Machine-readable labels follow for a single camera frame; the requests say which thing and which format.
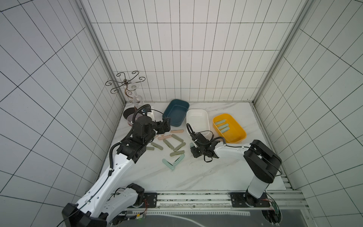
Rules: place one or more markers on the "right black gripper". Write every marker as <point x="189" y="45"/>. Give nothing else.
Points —
<point x="195" y="147"/>

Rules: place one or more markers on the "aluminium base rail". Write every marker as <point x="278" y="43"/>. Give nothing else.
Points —
<point x="223" y="200"/>

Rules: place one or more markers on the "pink folding knife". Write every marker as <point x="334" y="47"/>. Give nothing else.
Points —
<point x="165" y="137"/>
<point x="177" y="131"/>

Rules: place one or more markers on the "yellow storage box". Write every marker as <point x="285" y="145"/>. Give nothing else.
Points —
<point x="235" y="134"/>

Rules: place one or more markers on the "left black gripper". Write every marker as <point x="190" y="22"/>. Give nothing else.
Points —
<point x="167" y="126"/>

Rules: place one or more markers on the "white storage box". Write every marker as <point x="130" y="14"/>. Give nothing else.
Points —
<point x="199" y="121"/>

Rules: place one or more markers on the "metal scroll cup rack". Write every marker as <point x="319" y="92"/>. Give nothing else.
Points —
<point x="127" y="85"/>

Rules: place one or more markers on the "dark teal storage box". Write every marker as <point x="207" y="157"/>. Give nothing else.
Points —
<point x="176" y="111"/>

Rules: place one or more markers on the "clear glass on rack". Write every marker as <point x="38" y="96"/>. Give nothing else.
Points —
<point x="138" y="101"/>

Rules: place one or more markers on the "pink glass bowl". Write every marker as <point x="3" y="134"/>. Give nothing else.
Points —
<point x="129" y="120"/>

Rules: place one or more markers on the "olive green folding knife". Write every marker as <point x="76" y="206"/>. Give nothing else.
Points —
<point x="157" y="146"/>
<point x="168" y="144"/>
<point x="175" y="153"/>
<point x="177" y="138"/>
<point x="179" y="146"/>

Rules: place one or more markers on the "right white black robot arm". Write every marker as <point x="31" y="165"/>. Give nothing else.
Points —
<point x="264" y="163"/>

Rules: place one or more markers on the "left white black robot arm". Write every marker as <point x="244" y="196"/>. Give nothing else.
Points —
<point x="95" y="208"/>

